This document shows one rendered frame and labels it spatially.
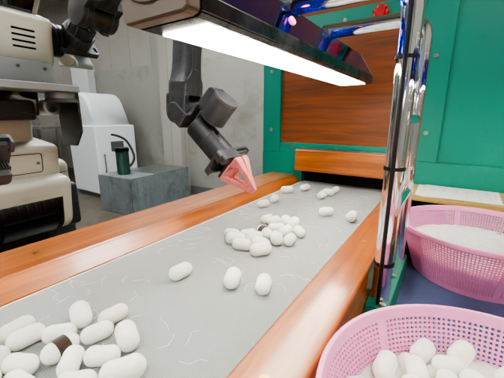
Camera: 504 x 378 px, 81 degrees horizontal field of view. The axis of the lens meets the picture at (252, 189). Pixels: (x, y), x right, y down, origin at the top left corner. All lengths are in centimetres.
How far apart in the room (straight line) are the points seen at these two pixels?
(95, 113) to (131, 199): 132
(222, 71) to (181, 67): 278
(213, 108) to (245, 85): 267
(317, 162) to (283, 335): 73
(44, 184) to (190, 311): 67
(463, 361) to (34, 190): 92
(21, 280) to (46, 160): 55
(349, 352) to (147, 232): 40
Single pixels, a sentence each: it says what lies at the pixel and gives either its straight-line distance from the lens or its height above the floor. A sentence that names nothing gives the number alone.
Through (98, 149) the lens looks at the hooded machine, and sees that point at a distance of 393.
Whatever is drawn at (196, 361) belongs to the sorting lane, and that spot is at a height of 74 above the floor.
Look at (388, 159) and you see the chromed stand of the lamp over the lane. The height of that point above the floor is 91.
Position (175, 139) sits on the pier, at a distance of 375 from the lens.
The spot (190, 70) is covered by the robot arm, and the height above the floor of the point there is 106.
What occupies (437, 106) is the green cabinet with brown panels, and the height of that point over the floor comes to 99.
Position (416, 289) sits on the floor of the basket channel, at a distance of 61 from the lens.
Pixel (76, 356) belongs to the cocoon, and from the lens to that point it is 34.
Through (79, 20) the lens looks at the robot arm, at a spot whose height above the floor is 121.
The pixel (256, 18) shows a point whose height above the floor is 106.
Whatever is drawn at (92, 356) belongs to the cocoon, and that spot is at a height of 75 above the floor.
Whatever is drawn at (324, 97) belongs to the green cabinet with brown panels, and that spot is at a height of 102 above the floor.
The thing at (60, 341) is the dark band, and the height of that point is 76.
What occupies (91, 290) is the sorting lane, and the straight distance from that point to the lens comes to 47.
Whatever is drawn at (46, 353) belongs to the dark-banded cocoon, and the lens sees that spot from 36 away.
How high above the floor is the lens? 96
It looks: 14 degrees down
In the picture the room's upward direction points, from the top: straight up
